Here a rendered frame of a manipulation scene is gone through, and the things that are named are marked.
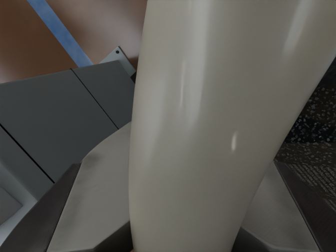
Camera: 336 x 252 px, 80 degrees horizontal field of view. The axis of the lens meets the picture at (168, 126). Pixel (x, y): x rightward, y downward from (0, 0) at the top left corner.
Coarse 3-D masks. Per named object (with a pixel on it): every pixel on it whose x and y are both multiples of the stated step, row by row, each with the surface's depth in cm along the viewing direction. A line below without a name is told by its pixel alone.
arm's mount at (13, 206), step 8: (0, 192) 46; (0, 200) 46; (8, 200) 47; (16, 200) 48; (0, 208) 45; (8, 208) 46; (16, 208) 47; (0, 216) 44; (8, 216) 45; (0, 224) 43
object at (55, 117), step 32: (96, 64) 95; (128, 64) 116; (0, 96) 51; (32, 96) 59; (64, 96) 69; (96, 96) 83; (128, 96) 105; (0, 128) 48; (32, 128) 54; (64, 128) 62; (96, 128) 74; (0, 160) 45; (32, 160) 50; (64, 160) 57; (32, 192) 47
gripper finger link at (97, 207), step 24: (120, 144) 10; (96, 168) 8; (120, 168) 8; (72, 192) 7; (96, 192) 7; (120, 192) 7; (72, 216) 6; (96, 216) 6; (120, 216) 6; (72, 240) 6; (96, 240) 6; (120, 240) 6
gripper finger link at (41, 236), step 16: (64, 176) 8; (48, 192) 7; (64, 192) 7; (32, 208) 7; (48, 208) 7; (32, 224) 6; (48, 224) 6; (16, 240) 6; (32, 240) 6; (48, 240) 6
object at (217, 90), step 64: (192, 0) 2; (256, 0) 2; (320, 0) 2; (192, 64) 2; (256, 64) 2; (320, 64) 2; (192, 128) 3; (256, 128) 3; (128, 192) 5; (192, 192) 3
